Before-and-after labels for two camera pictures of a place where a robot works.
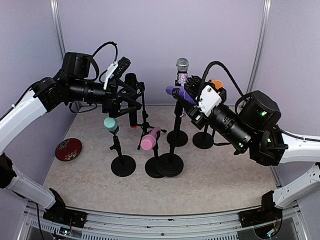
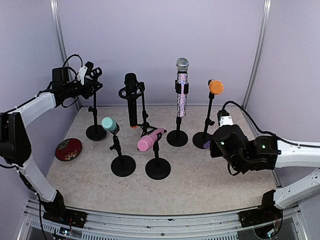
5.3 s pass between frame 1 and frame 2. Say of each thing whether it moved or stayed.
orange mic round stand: stayed
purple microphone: moved
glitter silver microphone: stayed
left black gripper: moved
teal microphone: stayed
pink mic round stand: stayed
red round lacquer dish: stayed
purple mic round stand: moved
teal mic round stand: stayed
